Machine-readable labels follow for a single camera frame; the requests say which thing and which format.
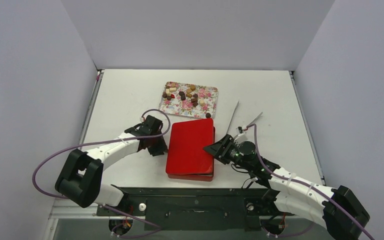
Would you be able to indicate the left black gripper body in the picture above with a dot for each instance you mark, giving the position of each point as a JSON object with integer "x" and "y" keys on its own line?
{"x": 157, "y": 146}

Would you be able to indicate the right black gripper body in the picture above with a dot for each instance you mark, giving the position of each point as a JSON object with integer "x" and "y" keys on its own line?
{"x": 220, "y": 149}

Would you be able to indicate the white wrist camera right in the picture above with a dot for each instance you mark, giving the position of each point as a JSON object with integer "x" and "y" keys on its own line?
{"x": 241, "y": 134}

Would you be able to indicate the metal tweezers on table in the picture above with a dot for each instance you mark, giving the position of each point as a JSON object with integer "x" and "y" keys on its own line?
{"x": 234, "y": 113}

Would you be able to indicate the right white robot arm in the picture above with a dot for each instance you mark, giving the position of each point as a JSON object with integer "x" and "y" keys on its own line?
{"x": 338, "y": 210}

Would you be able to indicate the floral serving tray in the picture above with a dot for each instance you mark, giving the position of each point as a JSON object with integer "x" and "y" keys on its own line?
{"x": 178, "y": 99}

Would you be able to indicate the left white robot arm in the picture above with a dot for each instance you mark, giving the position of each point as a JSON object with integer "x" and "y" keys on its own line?
{"x": 80, "y": 179}

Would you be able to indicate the red box lid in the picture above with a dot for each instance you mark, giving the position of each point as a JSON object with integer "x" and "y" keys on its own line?
{"x": 190, "y": 147}

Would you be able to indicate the red chocolate box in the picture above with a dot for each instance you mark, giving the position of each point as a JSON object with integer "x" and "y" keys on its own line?
{"x": 198, "y": 177}

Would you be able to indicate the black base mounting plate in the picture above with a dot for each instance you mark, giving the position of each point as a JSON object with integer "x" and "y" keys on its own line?
{"x": 198, "y": 209}

